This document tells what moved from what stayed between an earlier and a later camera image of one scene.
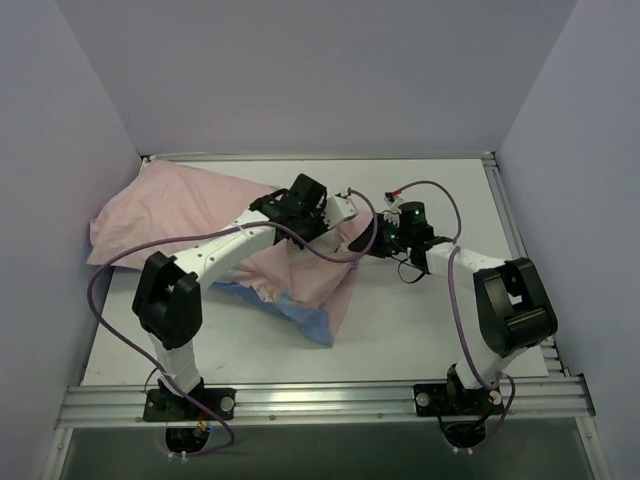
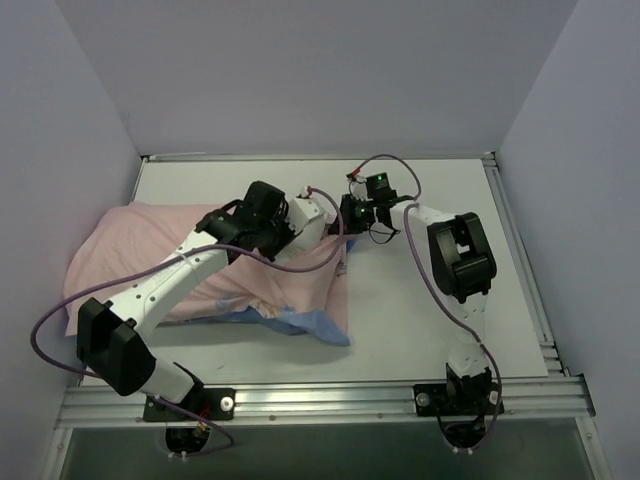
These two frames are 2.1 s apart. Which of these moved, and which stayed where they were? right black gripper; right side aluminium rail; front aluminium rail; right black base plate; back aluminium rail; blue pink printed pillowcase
Moved: blue pink printed pillowcase; right black gripper
Stayed: back aluminium rail; front aluminium rail; right side aluminium rail; right black base plate
